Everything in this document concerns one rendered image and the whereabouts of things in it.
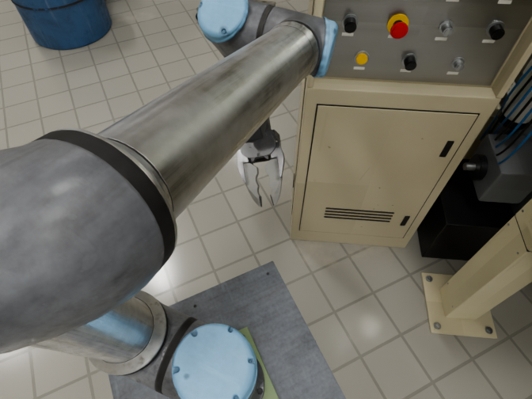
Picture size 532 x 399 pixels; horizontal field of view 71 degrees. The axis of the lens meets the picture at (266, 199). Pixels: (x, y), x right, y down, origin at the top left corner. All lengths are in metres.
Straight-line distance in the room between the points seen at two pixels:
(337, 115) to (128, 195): 1.01
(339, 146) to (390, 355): 0.88
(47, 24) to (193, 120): 2.88
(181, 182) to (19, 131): 2.44
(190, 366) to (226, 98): 0.51
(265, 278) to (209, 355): 0.41
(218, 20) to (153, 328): 0.54
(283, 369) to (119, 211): 0.84
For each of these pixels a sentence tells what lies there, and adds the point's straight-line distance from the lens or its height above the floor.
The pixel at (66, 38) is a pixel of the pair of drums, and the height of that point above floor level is 0.09.
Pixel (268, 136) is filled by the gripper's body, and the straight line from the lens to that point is 0.75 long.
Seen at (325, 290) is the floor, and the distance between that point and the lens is 1.73.
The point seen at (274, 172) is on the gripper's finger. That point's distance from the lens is 0.74.
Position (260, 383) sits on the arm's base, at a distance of 0.94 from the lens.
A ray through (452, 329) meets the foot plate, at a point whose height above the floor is 0.01.
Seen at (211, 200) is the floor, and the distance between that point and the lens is 1.96.
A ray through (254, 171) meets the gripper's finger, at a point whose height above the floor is 1.02.
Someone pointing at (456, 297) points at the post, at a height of 0.14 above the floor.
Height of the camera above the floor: 1.60
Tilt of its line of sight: 55 degrees down
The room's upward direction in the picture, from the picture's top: straight up
